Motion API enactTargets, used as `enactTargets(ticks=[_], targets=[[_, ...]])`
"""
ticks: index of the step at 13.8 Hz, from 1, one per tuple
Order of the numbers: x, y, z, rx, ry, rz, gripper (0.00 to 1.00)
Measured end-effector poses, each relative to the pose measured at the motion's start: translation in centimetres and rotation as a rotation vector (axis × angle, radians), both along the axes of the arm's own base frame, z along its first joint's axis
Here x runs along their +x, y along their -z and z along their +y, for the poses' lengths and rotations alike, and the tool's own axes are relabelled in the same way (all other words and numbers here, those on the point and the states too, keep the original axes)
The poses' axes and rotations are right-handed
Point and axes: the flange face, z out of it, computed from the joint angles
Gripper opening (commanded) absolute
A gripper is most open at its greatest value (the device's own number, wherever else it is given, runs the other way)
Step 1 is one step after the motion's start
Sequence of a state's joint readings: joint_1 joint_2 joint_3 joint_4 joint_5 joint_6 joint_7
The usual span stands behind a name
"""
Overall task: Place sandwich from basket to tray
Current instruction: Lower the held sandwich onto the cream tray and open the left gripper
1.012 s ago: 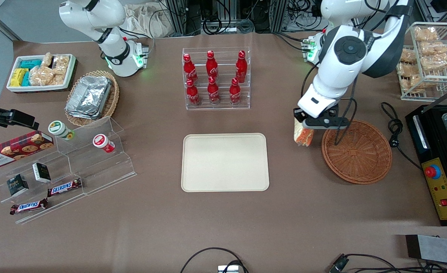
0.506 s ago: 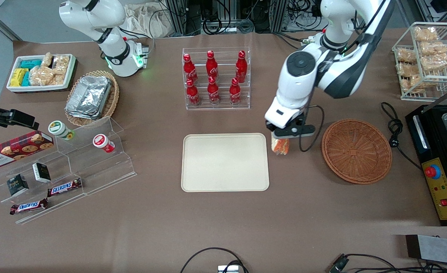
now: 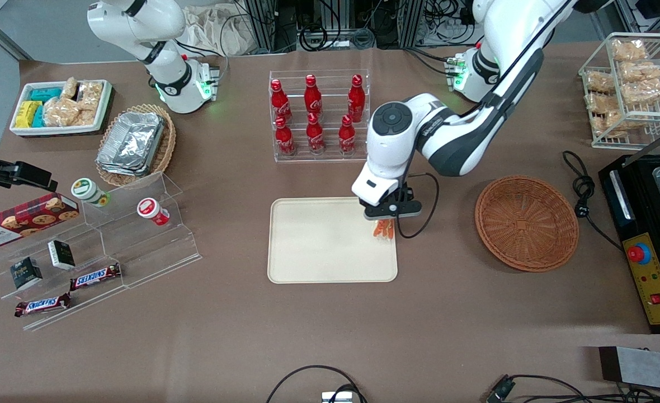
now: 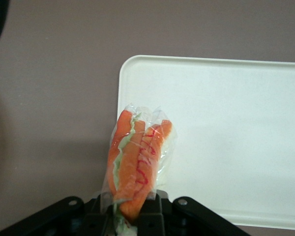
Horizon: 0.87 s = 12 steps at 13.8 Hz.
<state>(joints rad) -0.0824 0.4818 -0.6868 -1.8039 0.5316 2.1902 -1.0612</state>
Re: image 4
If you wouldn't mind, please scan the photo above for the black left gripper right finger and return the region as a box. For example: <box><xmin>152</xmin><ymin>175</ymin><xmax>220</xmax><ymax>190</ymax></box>
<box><xmin>137</xmin><ymin>190</ymin><xmax>252</xmax><ymax>236</ymax></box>

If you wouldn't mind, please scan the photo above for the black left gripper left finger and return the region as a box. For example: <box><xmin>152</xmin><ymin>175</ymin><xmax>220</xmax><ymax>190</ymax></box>
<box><xmin>0</xmin><ymin>193</ymin><xmax>114</xmax><ymax>236</ymax></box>

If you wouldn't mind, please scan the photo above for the plastic-wrapped triangle sandwich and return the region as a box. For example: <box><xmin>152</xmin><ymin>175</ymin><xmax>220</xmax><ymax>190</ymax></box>
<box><xmin>98</xmin><ymin>104</ymin><xmax>177</xmax><ymax>236</ymax></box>

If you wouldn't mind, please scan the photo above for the cream plastic tray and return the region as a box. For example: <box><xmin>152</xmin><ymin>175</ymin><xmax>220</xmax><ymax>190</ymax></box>
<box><xmin>117</xmin><ymin>54</ymin><xmax>295</xmax><ymax>232</ymax></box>

